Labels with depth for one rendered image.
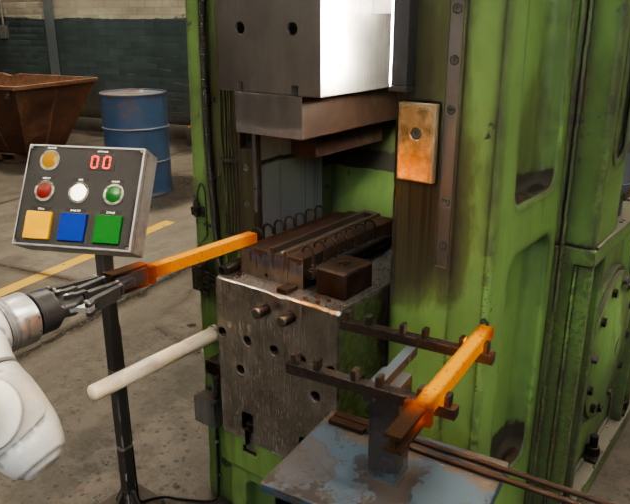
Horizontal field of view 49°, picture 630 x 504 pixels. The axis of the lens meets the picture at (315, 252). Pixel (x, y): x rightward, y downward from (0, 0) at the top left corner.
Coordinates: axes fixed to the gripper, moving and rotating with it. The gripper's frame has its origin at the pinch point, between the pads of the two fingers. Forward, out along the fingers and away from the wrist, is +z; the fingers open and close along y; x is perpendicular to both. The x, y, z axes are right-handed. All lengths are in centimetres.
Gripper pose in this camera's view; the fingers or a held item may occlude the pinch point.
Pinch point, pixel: (128, 278)
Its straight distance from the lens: 134.7
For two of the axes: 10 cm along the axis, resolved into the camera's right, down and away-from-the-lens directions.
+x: -0.1, -9.4, -3.4
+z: 6.0, -2.8, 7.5
